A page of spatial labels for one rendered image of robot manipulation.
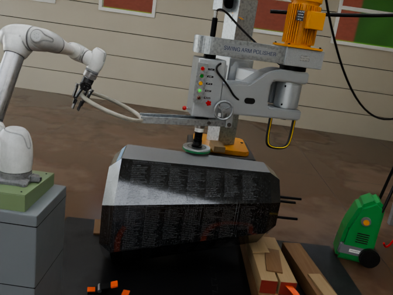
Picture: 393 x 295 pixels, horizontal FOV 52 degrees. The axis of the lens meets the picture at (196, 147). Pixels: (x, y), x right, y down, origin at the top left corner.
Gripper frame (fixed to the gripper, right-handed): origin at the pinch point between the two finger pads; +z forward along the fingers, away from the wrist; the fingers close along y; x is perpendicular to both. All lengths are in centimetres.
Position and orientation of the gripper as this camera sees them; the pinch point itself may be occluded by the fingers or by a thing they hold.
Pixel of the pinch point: (76, 105)
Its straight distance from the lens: 289.7
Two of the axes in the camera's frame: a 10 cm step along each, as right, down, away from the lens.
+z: -4.4, 8.9, 1.4
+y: 7.2, 2.6, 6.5
